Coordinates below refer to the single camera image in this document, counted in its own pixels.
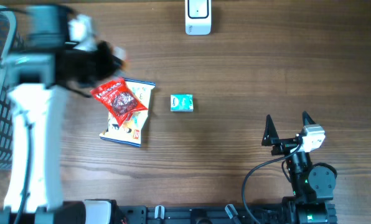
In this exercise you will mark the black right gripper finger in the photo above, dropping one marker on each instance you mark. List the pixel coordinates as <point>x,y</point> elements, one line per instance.
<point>307,120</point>
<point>270,137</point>

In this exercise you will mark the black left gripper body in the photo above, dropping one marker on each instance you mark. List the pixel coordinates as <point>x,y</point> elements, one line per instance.
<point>86,65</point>

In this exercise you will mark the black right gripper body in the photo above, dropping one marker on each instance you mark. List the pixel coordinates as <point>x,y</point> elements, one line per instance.
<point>284,145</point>

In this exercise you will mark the red snack bag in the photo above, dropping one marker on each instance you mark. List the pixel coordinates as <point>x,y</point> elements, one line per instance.
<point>119,100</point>

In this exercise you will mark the teal tissue pack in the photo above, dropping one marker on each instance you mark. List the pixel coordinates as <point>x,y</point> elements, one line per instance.
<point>182,103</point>

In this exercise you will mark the orange tissue pack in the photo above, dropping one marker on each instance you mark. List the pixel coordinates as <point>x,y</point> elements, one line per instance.
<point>121,58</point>

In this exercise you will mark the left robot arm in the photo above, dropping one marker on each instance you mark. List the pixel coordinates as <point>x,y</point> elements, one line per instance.
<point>36,78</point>

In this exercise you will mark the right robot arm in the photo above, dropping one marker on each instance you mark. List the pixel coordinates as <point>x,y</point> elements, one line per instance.
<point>312,184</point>

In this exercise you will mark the white barcode scanner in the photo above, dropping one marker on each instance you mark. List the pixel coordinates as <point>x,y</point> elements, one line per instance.
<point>198,17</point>

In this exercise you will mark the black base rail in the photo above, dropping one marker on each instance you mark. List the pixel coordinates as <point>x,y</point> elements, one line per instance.
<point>266,213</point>

